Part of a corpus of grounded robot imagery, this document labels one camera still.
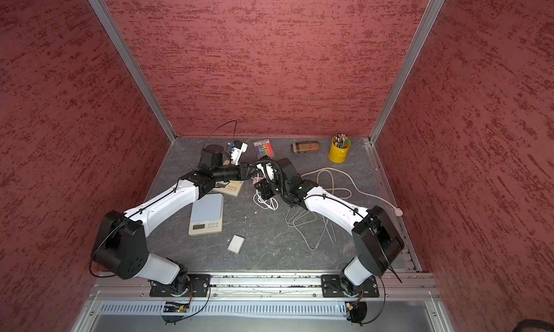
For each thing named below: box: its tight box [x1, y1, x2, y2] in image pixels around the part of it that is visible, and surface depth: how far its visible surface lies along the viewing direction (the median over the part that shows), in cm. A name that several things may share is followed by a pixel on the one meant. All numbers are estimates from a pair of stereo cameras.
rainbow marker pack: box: [253, 138, 275, 160], surface depth 117 cm
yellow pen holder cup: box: [328, 134, 352, 164], surface depth 105 cm
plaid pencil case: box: [289, 140, 321, 154], surface depth 116 cm
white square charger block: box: [227, 233, 245, 255], surface depth 83 cm
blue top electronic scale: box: [188, 192, 224, 237], surface depth 89 cm
